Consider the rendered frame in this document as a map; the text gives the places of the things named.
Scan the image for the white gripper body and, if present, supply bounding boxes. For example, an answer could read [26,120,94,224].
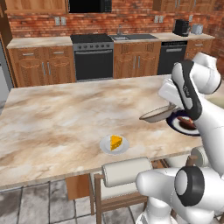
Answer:
[157,78,187,110]

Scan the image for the grey bowl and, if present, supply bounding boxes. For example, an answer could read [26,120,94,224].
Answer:
[138,104,178,124]

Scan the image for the blue rimmed plate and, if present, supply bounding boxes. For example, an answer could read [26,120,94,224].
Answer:
[165,108,202,137]

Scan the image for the brown cooked food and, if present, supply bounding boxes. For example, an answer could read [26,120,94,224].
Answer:
[177,115,197,131]

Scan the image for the grey appetizer plate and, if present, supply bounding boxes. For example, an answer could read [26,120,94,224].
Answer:
[99,135,130,156]

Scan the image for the black dishwasher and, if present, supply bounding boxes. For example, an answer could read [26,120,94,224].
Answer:
[157,40,188,76]

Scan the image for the wooden base cupboards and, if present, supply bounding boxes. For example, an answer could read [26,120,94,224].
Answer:
[185,38,214,61]
[8,45,77,88]
[113,41,162,80]

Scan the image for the black coffee machine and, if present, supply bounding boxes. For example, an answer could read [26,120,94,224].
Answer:
[172,18,191,38]

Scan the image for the dark sink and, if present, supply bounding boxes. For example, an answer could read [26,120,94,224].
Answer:
[110,33,158,41]

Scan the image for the wooden chair white cushion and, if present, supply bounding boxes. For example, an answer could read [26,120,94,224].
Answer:
[88,157,154,224]
[157,146,210,170]

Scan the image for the silver toaster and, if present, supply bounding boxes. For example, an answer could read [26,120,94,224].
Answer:
[191,24,205,36]

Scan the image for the yellow cheese wedge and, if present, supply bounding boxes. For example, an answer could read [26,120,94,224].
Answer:
[109,134,124,151]

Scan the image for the black oven with hob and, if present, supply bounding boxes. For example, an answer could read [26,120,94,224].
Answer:
[70,32,115,82]

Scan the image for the black microwave oven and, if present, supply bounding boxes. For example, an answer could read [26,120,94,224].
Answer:
[67,0,113,14]

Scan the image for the grey fridge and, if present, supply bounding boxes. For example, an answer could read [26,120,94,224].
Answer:
[0,37,15,103]

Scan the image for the grey wall socket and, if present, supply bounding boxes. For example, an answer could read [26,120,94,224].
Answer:
[54,16,67,27]
[153,15,165,25]

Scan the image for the wooden wall cupboards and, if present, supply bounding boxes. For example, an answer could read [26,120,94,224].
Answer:
[3,0,70,15]
[152,0,217,14]

